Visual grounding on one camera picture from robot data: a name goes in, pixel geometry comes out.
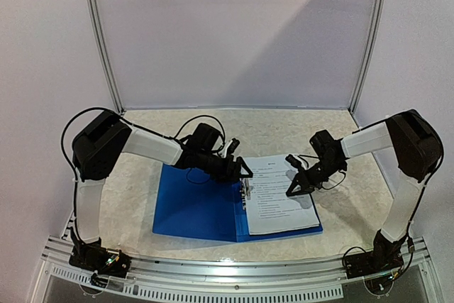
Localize left aluminium frame post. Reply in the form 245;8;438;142
87;0;125;114

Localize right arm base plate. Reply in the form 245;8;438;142
341;244;415;281

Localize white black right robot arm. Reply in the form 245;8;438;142
286;109;444;272

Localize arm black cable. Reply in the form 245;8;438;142
60;106;226;185
297;153;348;192

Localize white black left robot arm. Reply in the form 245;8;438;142
70;109;253;270

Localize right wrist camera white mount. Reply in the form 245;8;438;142
285;154;309;172

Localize aluminium front rail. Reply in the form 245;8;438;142
32;237;443;302

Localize aluminium frame post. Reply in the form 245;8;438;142
348;0;384;116
87;0;125;114

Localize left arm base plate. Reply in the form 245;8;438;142
69;243;132;278

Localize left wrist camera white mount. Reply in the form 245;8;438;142
218;138;240;158

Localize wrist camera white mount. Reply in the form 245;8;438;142
218;138;240;158
285;154;309;172

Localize blue plastic folder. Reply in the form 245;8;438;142
153;165;323;243

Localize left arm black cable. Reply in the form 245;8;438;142
60;106;226;185

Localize metal folder clip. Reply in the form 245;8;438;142
240;178;252;211

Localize white printed paper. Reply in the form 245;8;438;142
245;155;323;238

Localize right aluminium frame post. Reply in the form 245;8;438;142
348;0;384;116

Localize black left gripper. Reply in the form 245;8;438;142
197;150;253;184

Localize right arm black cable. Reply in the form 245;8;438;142
297;153;348;192

